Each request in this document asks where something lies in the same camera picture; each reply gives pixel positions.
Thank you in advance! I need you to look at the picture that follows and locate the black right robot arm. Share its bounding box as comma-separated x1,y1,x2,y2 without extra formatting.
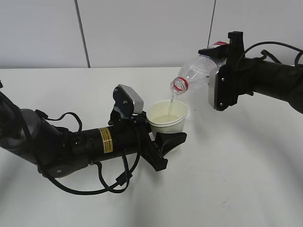
198,31,303,113

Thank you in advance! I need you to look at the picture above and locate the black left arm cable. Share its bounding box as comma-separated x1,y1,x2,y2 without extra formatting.
35,109,143,196

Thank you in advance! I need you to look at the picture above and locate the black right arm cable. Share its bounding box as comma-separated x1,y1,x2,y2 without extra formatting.
241,41,303,68

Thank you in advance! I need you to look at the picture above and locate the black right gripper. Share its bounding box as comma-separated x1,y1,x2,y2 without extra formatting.
198,31,254,106

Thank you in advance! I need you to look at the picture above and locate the clear water bottle red label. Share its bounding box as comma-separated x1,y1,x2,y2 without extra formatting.
170,42,229,97

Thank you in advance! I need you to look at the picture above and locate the white paper cup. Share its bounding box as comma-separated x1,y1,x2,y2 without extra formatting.
146,100,188,139

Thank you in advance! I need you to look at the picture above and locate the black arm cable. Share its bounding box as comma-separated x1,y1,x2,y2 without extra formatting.
35,109,143,196
241,41,303,68

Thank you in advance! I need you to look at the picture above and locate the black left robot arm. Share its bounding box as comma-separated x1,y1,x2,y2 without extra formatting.
0,84,187,178

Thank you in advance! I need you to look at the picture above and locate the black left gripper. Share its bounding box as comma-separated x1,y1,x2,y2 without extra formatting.
108,111,187,171

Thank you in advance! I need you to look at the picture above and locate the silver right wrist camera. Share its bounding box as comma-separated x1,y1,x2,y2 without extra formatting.
208,66,231,111

